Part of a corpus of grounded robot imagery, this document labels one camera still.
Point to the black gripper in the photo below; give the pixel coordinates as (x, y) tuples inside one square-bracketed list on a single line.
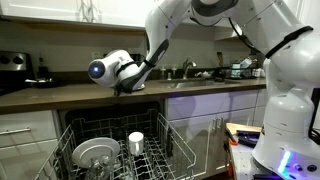
[(117, 90)]

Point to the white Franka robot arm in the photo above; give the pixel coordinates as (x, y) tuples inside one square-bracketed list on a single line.
[(290, 110)]

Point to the open dishwasher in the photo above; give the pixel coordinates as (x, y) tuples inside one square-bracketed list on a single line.
[(110, 110)]

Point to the white cup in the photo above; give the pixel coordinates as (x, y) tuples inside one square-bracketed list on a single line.
[(136, 143)]

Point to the white plate standing upright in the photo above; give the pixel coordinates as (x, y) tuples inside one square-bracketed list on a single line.
[(95, 150)]

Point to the clear soap dispenser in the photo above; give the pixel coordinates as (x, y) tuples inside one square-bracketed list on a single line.
[(163, 73), (174, 71)]

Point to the chrome faucet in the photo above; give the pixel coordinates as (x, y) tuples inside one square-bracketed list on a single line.
[(186, 66)]

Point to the black shallow pan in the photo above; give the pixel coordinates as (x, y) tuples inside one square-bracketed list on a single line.
[(45, 83)]

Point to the steel kitchen sink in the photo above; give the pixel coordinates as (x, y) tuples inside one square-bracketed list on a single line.
[(193, 84)]

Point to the dark bottle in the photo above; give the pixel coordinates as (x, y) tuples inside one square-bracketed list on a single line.
[(42, 71)]

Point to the white sink cabinet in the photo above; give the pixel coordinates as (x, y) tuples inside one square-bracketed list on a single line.
[(193, 106)]

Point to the clear drinking glass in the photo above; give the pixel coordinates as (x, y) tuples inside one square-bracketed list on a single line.
[(100, 168)]

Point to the small white object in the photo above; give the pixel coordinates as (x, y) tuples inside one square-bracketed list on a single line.
[(204, 74)]

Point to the wooden spatula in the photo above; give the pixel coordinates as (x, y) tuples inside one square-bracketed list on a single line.
[(220, 58)]

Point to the black steel stove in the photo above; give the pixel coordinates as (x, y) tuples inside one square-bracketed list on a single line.
[(13, 60)]

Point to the white drawer cabinet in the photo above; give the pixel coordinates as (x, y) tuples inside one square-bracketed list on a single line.
[(30, 156)]

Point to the white plastic container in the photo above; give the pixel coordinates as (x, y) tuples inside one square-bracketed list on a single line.
[(235, 70)]

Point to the orange black hand tool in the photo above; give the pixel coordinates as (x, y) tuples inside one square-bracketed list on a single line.
[(233, 141)]

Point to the light wooden board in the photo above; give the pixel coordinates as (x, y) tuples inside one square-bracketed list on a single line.
[(243, 127)]

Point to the black clamp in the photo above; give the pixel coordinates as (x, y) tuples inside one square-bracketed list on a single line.
[(248, 137)]

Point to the grey metal robot table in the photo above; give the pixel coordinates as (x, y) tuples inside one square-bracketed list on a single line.
[(243, 163)]

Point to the black stand pole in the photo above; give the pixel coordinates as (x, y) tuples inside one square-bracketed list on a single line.
[(315, 110)]

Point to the white wall cabinets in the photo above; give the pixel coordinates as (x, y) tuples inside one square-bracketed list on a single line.
[(50, 8)]

